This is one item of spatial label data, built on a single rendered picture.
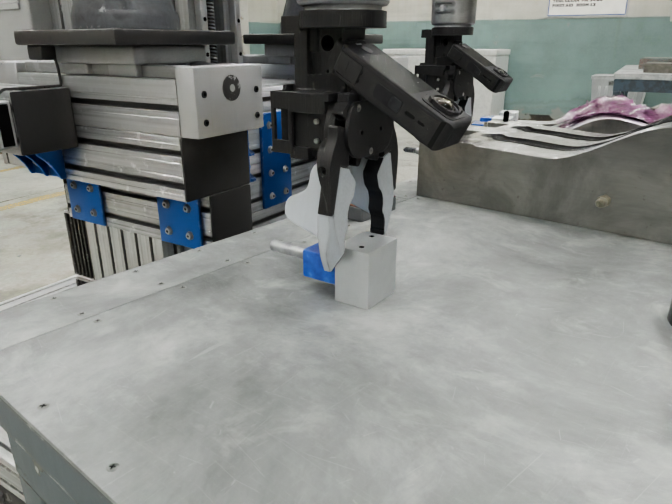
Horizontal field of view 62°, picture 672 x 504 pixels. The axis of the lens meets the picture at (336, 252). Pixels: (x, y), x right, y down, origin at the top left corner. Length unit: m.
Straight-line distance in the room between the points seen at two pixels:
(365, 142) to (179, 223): 0.47
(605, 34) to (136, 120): 7.54
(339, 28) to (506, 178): 0.40
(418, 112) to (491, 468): 0.25
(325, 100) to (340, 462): 0.27
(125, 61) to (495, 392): 0.65
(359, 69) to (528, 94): 7.82
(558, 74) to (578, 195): 7.43
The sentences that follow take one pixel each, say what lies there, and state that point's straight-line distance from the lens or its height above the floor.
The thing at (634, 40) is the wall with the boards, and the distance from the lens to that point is 8.10.
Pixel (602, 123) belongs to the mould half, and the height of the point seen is 0.89.
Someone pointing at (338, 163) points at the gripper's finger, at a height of 0.93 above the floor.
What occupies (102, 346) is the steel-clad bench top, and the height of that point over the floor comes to 0.80.
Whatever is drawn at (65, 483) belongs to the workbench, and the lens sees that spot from 0.40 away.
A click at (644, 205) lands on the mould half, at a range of 0.76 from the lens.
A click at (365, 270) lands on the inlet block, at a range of 0.48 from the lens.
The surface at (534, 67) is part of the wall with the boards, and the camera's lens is 8.23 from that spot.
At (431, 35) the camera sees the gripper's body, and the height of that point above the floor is 1.03.
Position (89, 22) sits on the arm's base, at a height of 1.05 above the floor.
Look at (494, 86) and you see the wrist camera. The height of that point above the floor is 0.95.
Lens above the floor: 1.02
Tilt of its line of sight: 21 degrees down
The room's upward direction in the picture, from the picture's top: straight up
